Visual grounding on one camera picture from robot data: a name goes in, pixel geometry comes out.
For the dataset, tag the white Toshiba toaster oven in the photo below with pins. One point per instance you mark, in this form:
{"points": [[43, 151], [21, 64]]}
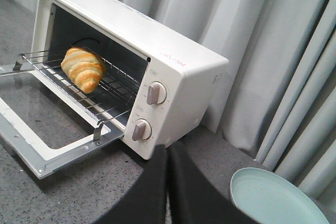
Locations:
{"points": [[146, 51]]}

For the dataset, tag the glass oven door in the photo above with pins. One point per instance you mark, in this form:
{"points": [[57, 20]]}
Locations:
{"points": [[42, 160]]}

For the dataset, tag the grey pleated curtain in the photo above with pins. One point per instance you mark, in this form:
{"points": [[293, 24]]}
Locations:
{"points": [[277, 102]]}

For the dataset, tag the metal wire oven rack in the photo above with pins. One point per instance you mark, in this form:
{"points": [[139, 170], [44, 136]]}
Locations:
{"points": [[73, 114]]}

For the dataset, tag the striped croissant bread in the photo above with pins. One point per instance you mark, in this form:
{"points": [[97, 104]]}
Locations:
{"points": [[83, 68]]}

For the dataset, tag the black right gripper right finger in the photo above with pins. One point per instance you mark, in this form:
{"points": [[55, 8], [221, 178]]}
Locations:
{"points": [[193, 199]]}

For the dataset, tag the upper oven dial knob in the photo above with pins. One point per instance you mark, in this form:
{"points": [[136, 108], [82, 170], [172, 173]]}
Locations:
{"points": [[156, 93]]}

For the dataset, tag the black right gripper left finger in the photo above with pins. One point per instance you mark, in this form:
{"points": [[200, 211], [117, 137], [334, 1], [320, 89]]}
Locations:
{"points": [[145, 201]]}

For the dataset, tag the light green plate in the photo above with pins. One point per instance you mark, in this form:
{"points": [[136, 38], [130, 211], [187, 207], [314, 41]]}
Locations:
{"points": [[268, 198]]}

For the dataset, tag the oven dial knob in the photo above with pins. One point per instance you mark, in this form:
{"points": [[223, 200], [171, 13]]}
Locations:
{"points": [[156, 93], [142, 130]]}

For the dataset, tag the lower oven dial knob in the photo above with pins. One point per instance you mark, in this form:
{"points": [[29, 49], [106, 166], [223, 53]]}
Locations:
{"points": [[142, 130]]}

